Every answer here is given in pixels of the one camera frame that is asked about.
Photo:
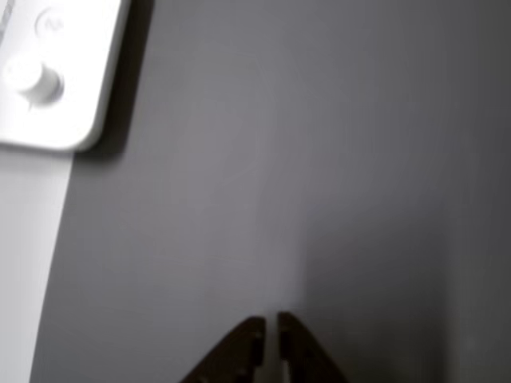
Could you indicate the white tray with round knobs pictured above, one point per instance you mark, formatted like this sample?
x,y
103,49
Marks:
x,y
80,99

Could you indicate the grey table mat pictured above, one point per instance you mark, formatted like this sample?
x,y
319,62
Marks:
x,y
359,159

